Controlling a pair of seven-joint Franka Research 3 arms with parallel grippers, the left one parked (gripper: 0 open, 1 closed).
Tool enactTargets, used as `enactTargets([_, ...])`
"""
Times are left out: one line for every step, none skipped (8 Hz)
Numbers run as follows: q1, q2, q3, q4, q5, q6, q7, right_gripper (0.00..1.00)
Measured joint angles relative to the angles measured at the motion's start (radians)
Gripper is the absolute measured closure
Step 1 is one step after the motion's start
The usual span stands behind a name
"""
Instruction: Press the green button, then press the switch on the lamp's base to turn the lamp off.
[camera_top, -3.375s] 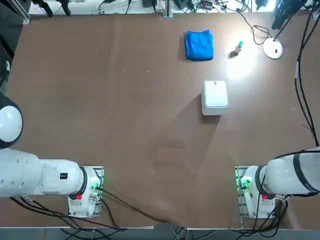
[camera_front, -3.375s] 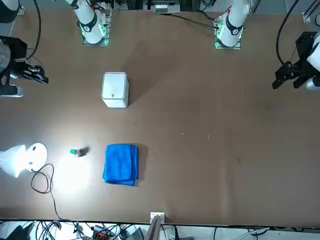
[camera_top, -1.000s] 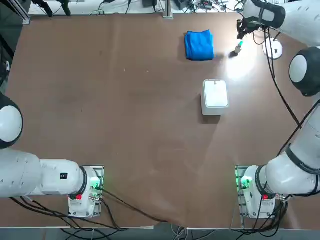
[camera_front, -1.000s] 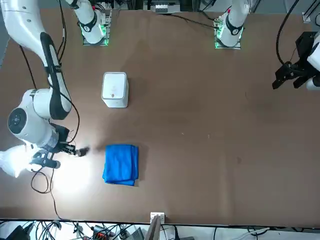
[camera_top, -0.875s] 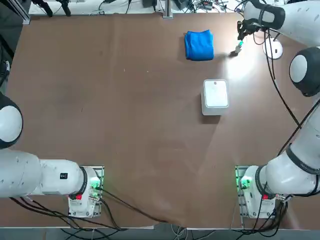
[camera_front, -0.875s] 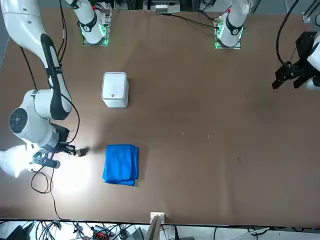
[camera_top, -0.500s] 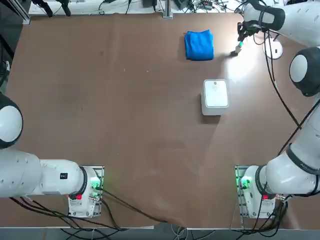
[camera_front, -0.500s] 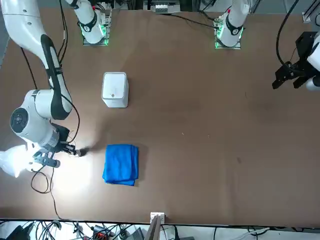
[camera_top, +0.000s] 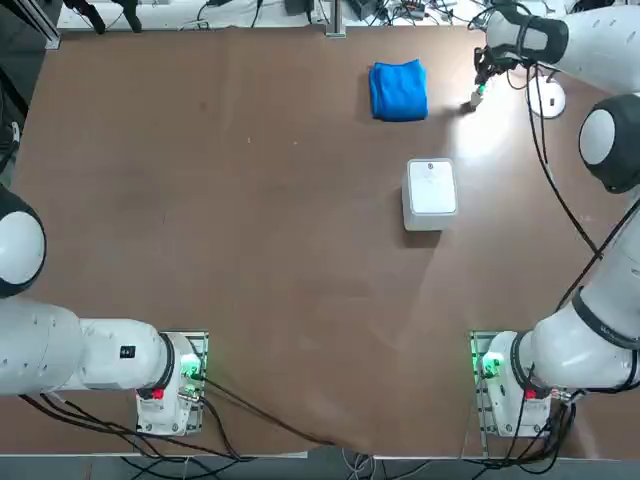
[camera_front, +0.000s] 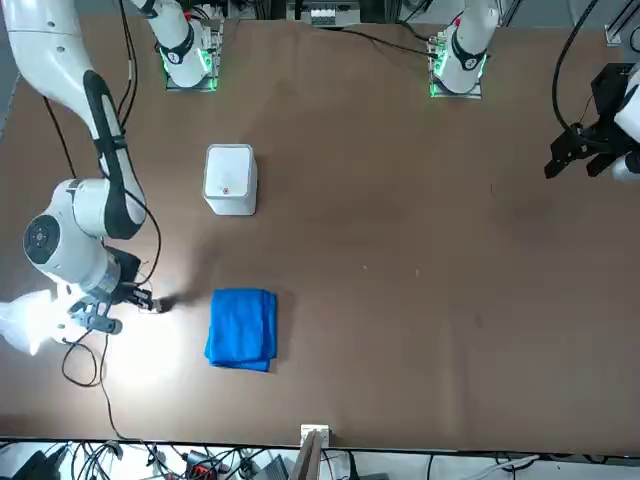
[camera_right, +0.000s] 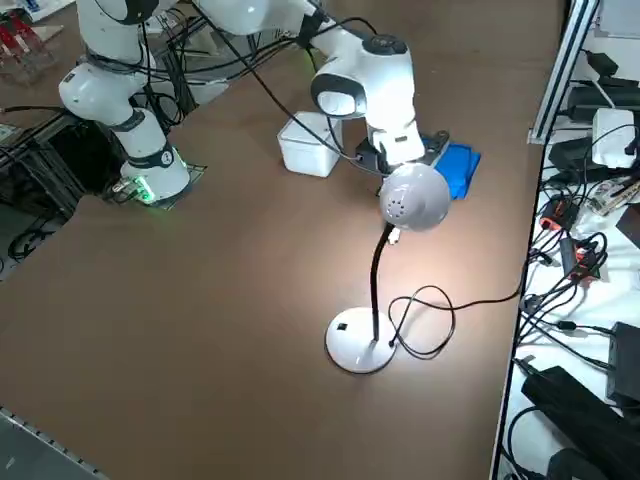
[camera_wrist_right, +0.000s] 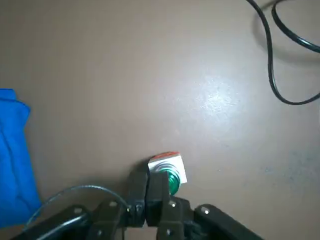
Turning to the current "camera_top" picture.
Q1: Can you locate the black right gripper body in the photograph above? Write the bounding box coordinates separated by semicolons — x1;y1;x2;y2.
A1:
472;44;520;74

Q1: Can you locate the white desk lamp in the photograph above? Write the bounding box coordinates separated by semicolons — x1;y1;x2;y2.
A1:
527;69;567;119

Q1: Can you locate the blue folded cloth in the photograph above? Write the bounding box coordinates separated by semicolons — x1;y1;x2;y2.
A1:
368;58;430;123

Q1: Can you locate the white cube box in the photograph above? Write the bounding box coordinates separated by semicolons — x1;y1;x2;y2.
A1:
400;157;460;233

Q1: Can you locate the aluminium profile post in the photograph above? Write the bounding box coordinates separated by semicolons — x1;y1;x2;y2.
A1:
324;0;347;37

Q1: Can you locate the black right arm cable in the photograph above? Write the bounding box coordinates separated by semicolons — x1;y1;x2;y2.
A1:
504;57;640;314

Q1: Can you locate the black left arm base cable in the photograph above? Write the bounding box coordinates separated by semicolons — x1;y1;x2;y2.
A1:
199;377;351;449

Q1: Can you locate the aluminium profile rail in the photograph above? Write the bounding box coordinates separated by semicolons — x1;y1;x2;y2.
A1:
12;0;62;52

